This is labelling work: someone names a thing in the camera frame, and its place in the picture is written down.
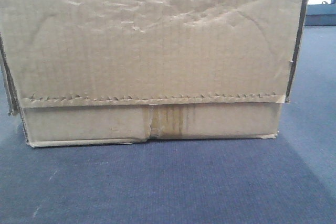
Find large brown cardboard box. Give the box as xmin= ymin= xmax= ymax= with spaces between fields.
xmin=1 ymin=0 xmax=308 ymax=147

